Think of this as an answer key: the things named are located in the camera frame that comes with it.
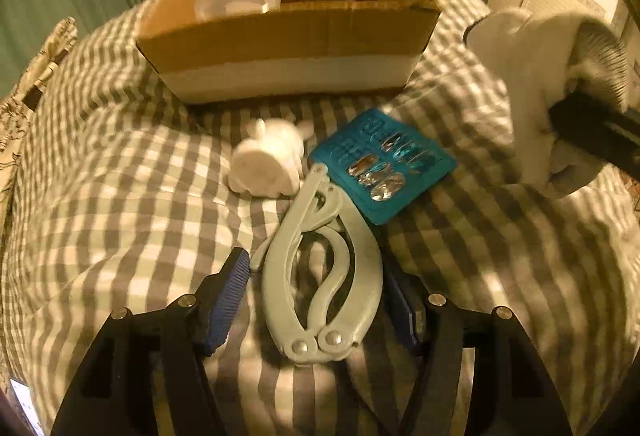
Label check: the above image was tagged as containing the grey checkered blanket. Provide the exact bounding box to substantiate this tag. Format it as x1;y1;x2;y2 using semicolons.
0;0;640;436

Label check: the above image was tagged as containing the blue blister pack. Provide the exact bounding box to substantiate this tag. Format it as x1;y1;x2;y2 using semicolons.
308;108;459;225

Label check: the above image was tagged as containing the white toy figurine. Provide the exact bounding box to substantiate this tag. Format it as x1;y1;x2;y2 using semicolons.
227;117;316;198

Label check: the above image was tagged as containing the cardboard box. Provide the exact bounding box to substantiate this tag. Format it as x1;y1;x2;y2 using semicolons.
136;0;442;105

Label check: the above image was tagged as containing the pale green folding hanger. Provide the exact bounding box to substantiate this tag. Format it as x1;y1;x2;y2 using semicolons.
248;164;385;365

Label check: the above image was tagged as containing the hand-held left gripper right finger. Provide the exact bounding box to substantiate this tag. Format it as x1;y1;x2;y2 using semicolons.
382;261;573;436

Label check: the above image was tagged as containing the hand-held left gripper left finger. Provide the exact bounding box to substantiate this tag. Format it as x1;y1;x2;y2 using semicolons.
50;247;251;436

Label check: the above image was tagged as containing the floral patterned cloth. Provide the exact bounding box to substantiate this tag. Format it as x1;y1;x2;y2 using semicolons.
0;16;79;197

